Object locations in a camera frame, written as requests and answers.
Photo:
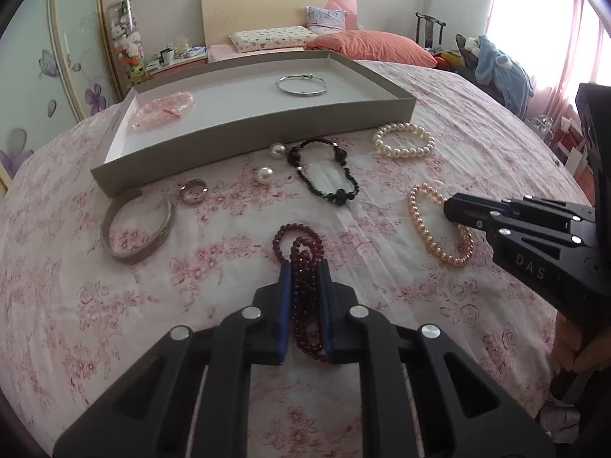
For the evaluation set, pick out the person's right hand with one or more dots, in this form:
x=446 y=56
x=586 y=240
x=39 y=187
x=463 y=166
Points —
x=569 y=343

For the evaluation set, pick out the grey shallow cardboard tray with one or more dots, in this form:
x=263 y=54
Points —
x=238 y=100

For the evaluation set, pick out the pink and cream nightstand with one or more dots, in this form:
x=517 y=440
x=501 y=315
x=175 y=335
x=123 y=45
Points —
x=176 y=66

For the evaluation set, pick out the white patterned pillow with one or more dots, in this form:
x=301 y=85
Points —
x=272 y=38

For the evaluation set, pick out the dark wooden chair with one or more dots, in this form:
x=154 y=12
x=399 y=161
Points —
x=429 y=31

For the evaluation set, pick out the lavender pillow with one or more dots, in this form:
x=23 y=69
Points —
x=324 y=20

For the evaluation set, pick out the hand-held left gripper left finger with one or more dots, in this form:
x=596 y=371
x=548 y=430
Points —
x=285 y=305

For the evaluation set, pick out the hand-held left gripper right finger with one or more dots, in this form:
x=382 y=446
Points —
x=327 y=305

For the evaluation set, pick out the thin silver bangle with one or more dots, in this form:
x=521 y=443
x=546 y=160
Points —
x=305 y=77

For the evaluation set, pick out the pink bed mattress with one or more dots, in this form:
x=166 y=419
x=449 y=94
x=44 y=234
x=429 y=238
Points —
x=219 y=51

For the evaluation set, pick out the white paper bag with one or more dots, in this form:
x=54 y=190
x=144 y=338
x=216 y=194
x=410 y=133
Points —
x=577 y=160

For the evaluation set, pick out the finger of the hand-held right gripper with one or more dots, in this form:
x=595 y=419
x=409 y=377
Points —
x=470 y=210
x=549 y=207

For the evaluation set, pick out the cream and pink headboard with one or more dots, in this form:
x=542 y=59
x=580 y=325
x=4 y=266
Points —
x=257 y=7

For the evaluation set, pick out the black office chair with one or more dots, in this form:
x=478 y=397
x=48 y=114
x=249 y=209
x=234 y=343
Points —
x=465 y=55

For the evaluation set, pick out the light blue garment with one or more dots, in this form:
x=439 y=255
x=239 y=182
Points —
x=506 y=71

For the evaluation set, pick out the white mug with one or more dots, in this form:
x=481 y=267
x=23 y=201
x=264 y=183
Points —
x=167 y=56

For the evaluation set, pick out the wide silver bangle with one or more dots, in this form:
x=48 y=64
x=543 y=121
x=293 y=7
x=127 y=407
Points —
x=129 y=255

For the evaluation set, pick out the wardrobe with purple flowers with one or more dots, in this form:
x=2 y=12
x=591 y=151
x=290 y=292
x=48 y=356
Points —
x=57 y=57

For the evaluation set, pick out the white pearl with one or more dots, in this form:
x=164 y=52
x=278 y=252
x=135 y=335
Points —
x=278 y=150
x=265 y=175

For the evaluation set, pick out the clear plush toy tube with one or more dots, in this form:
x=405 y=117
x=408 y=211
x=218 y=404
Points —
x=125 y=38

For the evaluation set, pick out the pink curtain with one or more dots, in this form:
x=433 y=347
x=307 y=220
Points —
x=570 y=47

